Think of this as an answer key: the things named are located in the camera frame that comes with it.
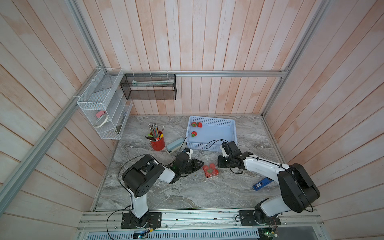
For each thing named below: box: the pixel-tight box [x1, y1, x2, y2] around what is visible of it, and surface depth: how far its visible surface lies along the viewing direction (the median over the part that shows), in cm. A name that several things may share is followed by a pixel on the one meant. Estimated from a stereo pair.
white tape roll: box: [94, 114, 109, 128], surface depth 81 cm
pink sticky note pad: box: [96, 110, 105, 118], surface depth 84 cm
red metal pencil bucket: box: [150, 130, 166, 152], surface depth 97 cm
